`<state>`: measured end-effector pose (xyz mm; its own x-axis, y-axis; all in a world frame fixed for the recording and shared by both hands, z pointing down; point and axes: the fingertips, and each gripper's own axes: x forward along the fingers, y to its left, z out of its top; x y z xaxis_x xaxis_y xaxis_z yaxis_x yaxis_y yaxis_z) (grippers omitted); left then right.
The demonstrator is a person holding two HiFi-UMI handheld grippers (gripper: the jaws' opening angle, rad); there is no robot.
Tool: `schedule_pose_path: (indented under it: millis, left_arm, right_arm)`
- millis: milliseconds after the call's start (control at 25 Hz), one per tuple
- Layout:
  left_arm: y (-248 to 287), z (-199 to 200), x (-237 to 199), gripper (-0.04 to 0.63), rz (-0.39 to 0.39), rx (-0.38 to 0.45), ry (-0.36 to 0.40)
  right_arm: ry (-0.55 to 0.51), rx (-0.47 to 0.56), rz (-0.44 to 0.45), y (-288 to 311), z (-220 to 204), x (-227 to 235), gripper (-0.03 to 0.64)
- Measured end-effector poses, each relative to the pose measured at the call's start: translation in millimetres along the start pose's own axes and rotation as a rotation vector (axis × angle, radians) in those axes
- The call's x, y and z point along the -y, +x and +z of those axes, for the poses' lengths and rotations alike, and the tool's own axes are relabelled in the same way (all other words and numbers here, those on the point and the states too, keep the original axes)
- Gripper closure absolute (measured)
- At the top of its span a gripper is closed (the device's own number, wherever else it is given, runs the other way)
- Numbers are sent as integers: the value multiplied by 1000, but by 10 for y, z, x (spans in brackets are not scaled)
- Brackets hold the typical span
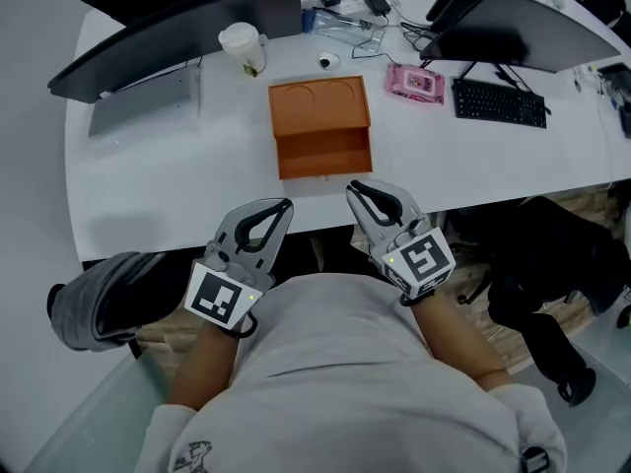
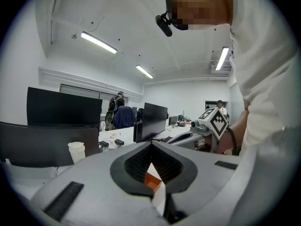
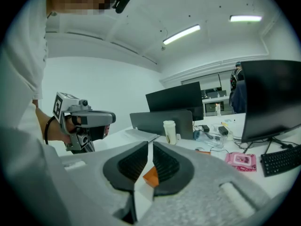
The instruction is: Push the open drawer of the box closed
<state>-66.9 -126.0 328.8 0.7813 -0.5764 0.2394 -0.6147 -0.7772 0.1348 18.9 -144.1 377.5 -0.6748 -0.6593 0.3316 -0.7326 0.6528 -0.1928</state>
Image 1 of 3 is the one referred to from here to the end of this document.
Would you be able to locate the person's left forearm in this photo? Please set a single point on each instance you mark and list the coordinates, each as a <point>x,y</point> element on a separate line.
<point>202,367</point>

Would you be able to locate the black office chair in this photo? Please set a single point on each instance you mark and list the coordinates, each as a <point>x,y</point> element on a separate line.
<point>542,274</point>
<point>143,303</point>

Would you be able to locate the white round tape roll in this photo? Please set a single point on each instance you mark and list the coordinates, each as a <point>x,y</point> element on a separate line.
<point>328,61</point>

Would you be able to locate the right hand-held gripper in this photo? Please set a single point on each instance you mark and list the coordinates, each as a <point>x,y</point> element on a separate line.
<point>421,259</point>

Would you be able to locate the grey hoodie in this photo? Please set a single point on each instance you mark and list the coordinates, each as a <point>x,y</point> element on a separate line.
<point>79,313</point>

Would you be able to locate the black monitor with black stand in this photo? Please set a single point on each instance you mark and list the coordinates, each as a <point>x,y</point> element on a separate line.
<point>517,32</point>

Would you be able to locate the person's right forearm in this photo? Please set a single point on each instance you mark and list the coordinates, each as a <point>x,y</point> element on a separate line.
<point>453,338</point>

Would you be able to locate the pink wipes pack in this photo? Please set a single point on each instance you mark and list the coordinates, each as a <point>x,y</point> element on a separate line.
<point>415,84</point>

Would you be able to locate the black keyboard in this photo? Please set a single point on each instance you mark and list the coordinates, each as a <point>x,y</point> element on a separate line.
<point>498,102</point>

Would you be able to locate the person's grey shirt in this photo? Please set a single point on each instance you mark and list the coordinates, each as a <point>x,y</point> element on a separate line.
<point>335,387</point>

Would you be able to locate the orange wooden box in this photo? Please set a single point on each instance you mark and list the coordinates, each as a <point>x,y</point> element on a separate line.
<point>318,109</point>

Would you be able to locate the white paper cup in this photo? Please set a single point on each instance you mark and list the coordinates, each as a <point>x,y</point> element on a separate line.
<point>244,47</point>

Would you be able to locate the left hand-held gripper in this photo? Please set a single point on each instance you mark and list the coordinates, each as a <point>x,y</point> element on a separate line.
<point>214,298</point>

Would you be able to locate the small blue box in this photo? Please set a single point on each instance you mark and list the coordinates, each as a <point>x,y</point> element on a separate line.
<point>308,20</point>

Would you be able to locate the clear plastic pack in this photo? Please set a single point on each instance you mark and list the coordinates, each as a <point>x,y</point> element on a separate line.
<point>345,30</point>

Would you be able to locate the small black monitor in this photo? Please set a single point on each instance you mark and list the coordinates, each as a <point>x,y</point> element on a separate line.
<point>451,0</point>

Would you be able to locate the black monitor with grey base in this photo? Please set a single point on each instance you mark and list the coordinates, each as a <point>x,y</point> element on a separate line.
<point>197,37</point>

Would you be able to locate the striped shoulder clip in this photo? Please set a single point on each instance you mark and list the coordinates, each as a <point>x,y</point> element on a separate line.
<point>535,461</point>

